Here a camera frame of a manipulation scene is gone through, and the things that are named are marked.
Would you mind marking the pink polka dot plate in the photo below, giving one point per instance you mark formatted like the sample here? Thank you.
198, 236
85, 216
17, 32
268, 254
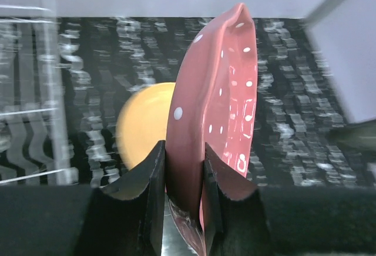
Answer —
213, 103

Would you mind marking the white wire dish rack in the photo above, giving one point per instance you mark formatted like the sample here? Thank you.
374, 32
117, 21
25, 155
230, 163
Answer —
34, 143

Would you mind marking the yellow cream plate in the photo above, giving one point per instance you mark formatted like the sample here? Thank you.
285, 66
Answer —
142, 122

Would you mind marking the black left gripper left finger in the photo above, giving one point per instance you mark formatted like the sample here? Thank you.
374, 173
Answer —
123, 218

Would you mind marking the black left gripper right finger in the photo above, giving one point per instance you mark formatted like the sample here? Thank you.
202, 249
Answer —
241, 218

